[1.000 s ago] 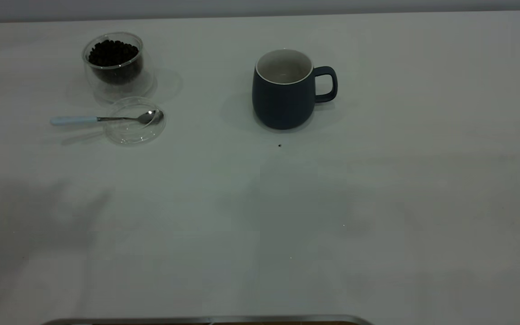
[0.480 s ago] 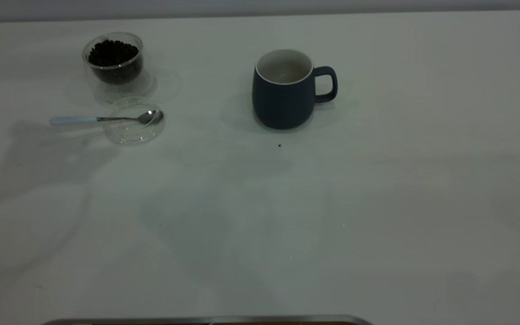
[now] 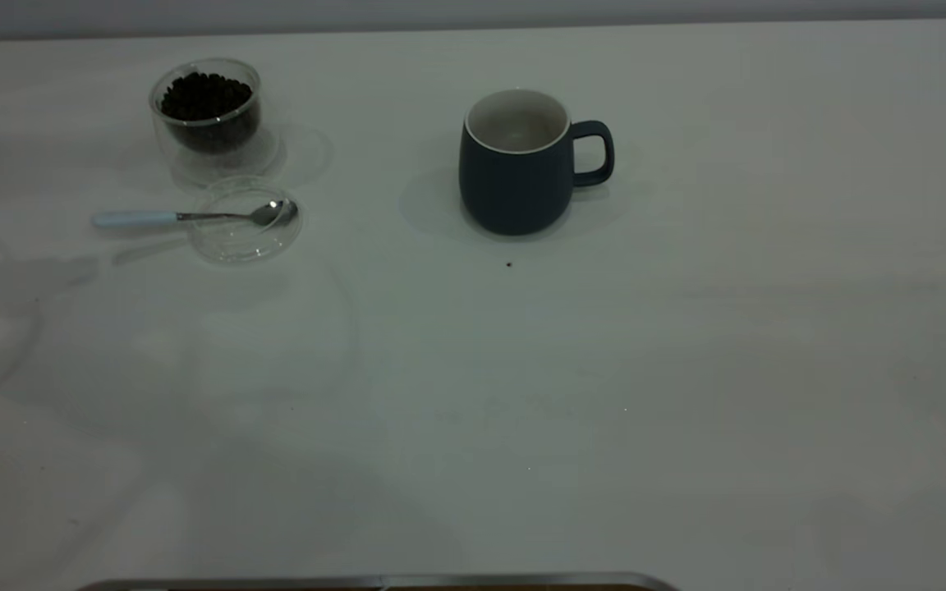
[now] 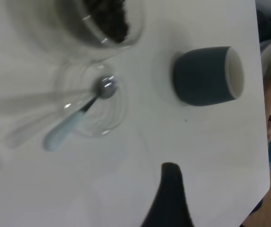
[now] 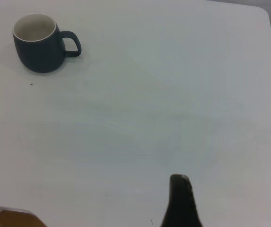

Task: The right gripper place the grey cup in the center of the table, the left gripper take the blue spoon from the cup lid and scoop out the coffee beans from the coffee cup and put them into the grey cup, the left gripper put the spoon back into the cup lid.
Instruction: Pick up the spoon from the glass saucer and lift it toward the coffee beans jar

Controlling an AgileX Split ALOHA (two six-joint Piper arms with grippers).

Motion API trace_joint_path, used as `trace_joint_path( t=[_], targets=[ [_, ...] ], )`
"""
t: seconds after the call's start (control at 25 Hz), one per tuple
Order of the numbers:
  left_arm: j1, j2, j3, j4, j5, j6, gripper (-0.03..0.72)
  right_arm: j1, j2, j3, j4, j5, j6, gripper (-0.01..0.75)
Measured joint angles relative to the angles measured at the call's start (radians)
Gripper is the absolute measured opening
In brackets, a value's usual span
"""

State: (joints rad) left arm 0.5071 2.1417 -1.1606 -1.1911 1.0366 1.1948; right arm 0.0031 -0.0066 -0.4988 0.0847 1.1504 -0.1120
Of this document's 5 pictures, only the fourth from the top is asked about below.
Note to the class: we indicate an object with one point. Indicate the dark grey ceramic mug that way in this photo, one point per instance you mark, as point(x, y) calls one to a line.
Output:
point(199, 75)

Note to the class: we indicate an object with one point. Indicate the pile of dark coffee beans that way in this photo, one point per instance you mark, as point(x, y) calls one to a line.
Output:
point(112, 19)

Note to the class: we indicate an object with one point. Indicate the clear round glass lid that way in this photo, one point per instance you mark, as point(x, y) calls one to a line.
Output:
point(112, 116)

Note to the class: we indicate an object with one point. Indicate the clear double-walled glass cup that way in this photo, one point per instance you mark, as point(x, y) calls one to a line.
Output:
point(55, 28)

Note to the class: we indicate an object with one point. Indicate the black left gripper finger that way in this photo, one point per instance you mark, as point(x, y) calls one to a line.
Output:
point(171, 203)

